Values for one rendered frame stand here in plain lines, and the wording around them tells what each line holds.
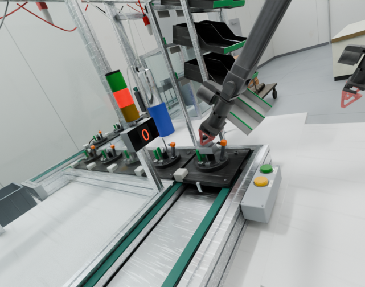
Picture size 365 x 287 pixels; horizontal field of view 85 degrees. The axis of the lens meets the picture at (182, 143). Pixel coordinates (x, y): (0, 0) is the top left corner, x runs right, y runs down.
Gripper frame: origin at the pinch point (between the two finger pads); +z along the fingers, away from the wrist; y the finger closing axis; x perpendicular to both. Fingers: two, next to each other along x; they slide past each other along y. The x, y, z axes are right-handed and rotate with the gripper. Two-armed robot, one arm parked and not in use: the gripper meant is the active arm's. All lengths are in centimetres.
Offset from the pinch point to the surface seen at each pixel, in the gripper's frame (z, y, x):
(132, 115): -8.4, 20.4, -20.5
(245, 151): 0.2, -9.2, 15.3
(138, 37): 124, -322, -315
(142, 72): 25, -55, -79
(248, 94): -4.3, -49.1, 0.1
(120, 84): -15.8, 20.2, -26.8
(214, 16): -11, -157, -80
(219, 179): 2.6, 10.1, 13.1
